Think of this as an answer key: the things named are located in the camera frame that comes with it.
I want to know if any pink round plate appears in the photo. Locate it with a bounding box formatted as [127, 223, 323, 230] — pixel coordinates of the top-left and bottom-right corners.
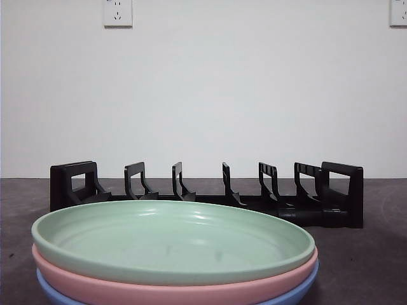
[31, 244, 319, 305]

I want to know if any black plate rack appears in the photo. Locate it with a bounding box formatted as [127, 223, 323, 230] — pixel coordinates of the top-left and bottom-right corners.
[50, 160, 365, 229]

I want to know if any blue round plate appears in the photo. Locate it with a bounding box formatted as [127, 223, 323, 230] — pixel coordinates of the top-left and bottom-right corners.
[36, 262, 320, 305]

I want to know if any white wall socket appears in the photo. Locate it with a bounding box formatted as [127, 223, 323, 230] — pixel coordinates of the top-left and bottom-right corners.
[103, 0, 134, 29]
[389, 0, 407, 28]

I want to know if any pale green round plate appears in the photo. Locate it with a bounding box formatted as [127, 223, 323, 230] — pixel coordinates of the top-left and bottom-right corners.
[31, 200, 316, 286]

